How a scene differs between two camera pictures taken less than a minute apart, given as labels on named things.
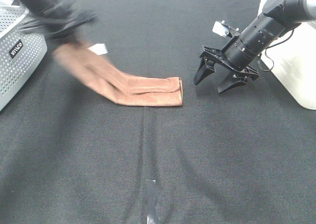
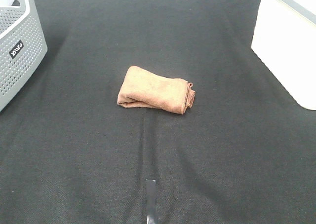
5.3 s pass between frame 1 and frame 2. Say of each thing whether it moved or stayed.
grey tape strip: stayed
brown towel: moved
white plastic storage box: stayed
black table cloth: stayed
